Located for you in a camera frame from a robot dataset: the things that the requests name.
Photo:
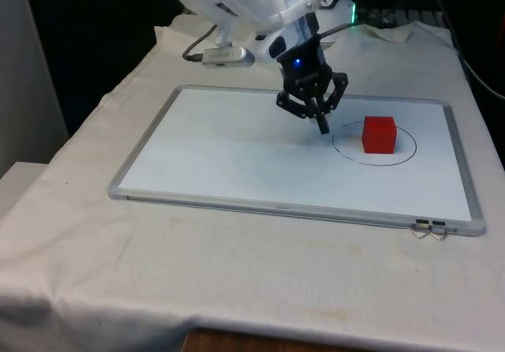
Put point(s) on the flat whiteboard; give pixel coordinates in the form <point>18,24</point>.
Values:
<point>236,150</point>

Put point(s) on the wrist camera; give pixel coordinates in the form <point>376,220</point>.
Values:
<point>229,55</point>

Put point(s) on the red cube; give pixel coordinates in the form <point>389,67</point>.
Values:
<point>378,135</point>

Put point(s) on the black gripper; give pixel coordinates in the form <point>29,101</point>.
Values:
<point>301,68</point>

